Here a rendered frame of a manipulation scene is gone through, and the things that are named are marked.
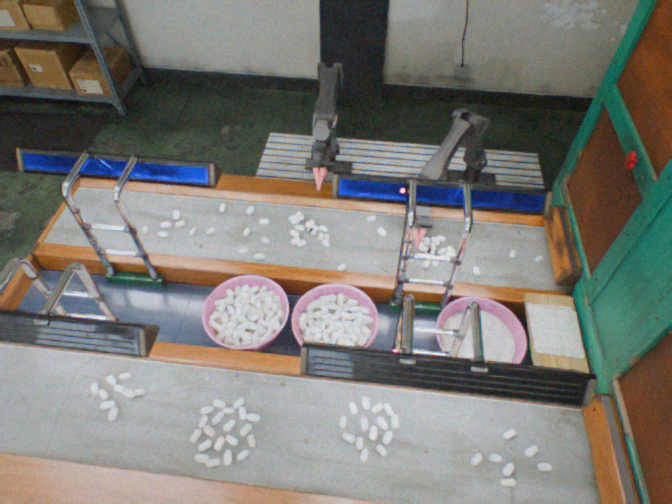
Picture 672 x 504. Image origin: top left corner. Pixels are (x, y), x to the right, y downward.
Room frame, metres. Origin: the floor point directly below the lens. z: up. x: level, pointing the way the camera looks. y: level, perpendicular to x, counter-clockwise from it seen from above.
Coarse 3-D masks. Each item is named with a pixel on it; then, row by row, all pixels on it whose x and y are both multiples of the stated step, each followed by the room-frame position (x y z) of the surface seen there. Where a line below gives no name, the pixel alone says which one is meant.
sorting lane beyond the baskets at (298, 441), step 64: (0, 384) 0.58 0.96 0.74; (64, 384) 0.58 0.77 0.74; (128, 384) 0.58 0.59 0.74; (192, 384) 0.59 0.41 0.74; (256, 384) 0.59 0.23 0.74; (320, 384) 0.59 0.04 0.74; (0, 448) 0.41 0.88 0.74; (64, 448) 0.41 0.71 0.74; (128, 448) 0.41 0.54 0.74; (192, 448) 0.41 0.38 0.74; (256, 448) 0.41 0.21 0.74; (320, 448) 0.41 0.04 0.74; (448, 448) 0.41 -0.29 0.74; (512, 448) 0.41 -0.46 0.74; (576, 448) 0.41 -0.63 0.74
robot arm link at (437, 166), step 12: (456, 120) 1.37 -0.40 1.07; (480, 120) 1.36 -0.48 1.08; (456, 132) 1.33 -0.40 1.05; (468, 132) 1.34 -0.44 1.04; (480, 132) 1.38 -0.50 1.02; (444, 144) 1.31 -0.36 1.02; (456, 144) 1.30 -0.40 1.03; (432, 156) 1.29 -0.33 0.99; (444, 156) 1.27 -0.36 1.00; (432, 168) 1.25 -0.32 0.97; (444, 168) 1.24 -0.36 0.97
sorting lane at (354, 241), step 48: (96, 192) 1.37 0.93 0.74; (48, 240) 1.12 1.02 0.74; (144, 240) 1.12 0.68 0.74; (192, 240) 1.12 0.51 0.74; (240, 240) 1.12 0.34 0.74; (288, 240) 1.12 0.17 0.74; (336, 240) 1.12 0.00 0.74; (384, 240) 1.12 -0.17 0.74; (480, 240) 1.13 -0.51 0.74; (528, 240) 1.13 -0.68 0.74; (528, 288) 0.92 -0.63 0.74
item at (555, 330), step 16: (528, 304) 0.83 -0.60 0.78; (544, 320) 0.77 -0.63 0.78; (560, 320) 0.77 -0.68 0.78; (576, 320) 0.77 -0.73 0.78; (544, 336) 0.72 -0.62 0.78; (560, 336) 0.72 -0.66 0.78; (576, 336) 0.72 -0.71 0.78; (544, 352) 0.67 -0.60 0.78; (560, 352) 0.67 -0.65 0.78; (576, 352) 0.67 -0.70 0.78
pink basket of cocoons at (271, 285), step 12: (240, 276) 0.94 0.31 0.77; (252, 276) 0.94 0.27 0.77; (216, 288) 0.90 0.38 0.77; (228, 288) 0.91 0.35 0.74; (276, 288) 0.91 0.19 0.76; (204, 312) 0.81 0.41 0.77; (288, 312) 0.81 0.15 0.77; (204, 324) 0.76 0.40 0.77; (276, 336) 0.76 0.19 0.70; (240, 348) 0.68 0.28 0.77; (252, 348) 0.70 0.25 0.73
